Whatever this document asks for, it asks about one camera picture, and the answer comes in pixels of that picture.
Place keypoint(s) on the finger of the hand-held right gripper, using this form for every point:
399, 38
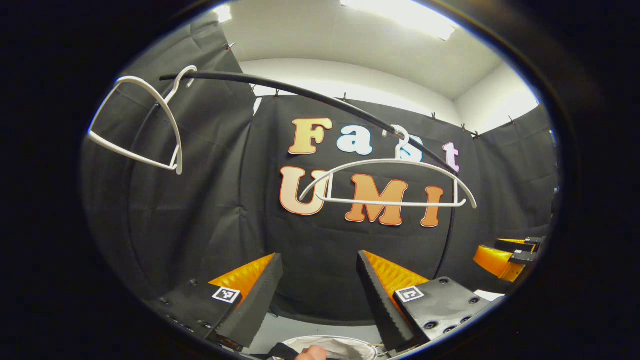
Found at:
495, 262
520, 245

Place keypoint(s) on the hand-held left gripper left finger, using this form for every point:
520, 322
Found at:
255, 300

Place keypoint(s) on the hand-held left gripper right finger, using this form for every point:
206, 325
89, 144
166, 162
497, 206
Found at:
380, 300

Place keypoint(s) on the white laundry hamper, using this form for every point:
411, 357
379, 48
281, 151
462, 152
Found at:
345, 347

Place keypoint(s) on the white plastic clothes hanger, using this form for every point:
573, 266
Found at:
400, 204
125, 152

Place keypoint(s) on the black clothes rack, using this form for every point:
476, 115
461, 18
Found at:
260, 80

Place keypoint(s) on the white sheet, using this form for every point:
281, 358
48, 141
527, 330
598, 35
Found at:
487, 295

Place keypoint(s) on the pink rounded thing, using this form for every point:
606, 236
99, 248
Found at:
312, 354

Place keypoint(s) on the black backdrop cloth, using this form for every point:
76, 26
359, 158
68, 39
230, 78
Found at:
200, 210

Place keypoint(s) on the row of small black clips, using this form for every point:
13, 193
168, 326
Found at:
433, 116

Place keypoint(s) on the small ceiling light panel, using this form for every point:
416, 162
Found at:
222, 13

